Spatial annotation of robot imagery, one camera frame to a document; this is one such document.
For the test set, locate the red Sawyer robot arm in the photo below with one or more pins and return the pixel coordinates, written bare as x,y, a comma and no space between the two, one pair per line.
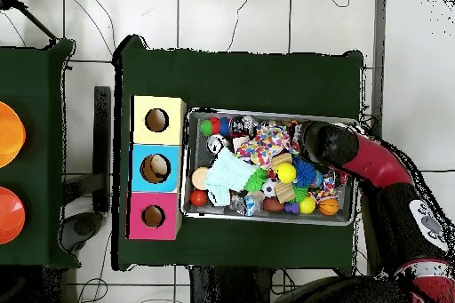
377,161

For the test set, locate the shallow clear mesh bin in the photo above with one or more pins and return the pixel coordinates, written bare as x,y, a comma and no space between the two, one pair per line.
193,157

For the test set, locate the wooden box with three holes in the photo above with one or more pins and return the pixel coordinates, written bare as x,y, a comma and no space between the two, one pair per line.
158,145

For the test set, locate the crushed silver can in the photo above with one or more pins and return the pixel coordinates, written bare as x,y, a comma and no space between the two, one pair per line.
215,144

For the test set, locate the mint green cloth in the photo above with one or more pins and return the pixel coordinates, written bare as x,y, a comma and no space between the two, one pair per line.
229,171

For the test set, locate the colourful polka dot cloth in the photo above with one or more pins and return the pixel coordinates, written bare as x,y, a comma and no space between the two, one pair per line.
263,143

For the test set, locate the toy hamburger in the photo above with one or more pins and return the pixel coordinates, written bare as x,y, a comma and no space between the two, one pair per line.
201,178

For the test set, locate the red ball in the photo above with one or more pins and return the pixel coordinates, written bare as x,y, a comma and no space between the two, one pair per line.
199,198

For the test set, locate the crushed clear plastic bottle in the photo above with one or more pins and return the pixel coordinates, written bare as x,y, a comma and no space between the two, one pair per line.
245,205

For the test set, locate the large yellow ball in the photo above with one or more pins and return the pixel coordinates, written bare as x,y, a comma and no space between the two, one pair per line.
286,172

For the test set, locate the dark green table cloth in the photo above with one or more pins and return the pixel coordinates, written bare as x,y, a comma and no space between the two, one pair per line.
234,79
39,104

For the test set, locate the blue spiky ball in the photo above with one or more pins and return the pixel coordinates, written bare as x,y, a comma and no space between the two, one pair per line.
306,175

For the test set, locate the orange toy basketball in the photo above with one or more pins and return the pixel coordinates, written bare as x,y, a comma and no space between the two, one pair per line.
328,206

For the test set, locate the black stand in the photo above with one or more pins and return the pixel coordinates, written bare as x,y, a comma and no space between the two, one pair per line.
102,139

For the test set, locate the orange bowl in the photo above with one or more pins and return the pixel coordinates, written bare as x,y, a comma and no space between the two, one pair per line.
8,215
8,134

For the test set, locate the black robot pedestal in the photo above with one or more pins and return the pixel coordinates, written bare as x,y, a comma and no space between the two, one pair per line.
227,289

